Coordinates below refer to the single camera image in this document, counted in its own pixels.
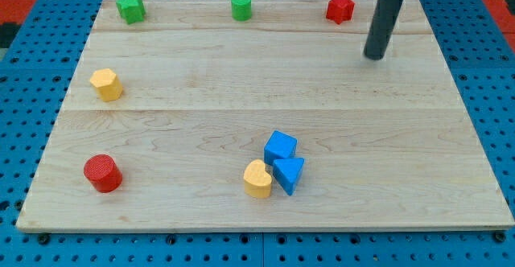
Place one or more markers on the yellow heart block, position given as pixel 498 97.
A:
pixel 257 181

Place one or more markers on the red star block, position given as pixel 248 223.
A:
pixel 340 10

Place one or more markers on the green star block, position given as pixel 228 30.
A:
pixel 132 11

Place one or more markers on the blue cube block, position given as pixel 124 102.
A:
pixel 279 146

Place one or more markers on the blue triangle block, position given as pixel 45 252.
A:
pixel 288 172

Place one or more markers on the light wooden board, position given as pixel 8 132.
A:
pixel 388 145

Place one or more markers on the green cylinder block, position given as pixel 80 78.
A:
pixel 241 9

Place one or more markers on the yellow hexagon block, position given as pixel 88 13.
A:
pixel 107 85

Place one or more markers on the red cylinder block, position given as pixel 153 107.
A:
pixel 102 172

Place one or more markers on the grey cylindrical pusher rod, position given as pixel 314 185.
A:
pixel 384 19

